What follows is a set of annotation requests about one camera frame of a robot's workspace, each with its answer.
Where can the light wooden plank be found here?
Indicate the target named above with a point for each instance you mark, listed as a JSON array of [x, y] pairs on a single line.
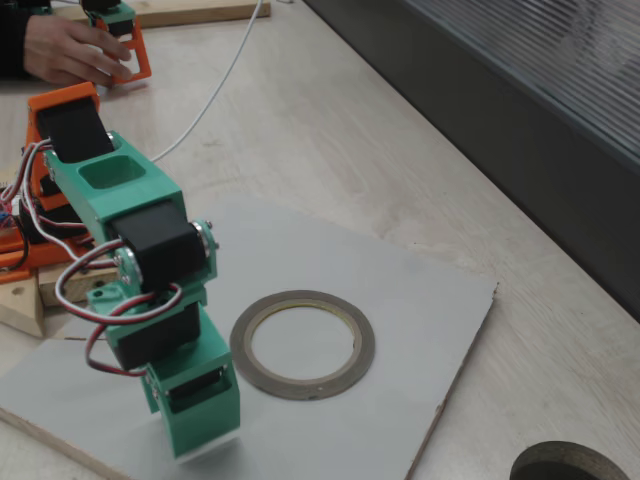
[[200, 12]]

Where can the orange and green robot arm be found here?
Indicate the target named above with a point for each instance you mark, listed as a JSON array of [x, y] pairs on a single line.
[[135, 200]]

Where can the orange circuit board holder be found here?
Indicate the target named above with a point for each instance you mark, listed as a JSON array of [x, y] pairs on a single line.
[[12, 260]]

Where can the orange and green leader arm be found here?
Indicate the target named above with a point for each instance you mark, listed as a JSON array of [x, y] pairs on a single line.
[[142, 55]]

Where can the bare human hand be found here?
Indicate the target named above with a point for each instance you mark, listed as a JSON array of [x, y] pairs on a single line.
[[65, 50]]

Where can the ribbed translucent desk partition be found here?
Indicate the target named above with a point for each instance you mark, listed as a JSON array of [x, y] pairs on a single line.
[[500, 100]]

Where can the red circuit board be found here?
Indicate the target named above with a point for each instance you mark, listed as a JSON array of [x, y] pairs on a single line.
[[5, 220]]

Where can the green gripper black servo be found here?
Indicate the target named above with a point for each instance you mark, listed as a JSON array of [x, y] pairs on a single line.
[[194, 395]]

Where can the forearm in black sleeve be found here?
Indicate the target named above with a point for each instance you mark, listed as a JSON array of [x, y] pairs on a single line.
[[12, 35]]

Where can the white-faced plywood board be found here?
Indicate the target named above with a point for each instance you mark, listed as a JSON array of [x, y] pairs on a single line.
[[415, 325]]

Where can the angled light wood piece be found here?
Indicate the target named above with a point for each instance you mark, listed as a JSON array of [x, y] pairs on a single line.
[[20, 310]]

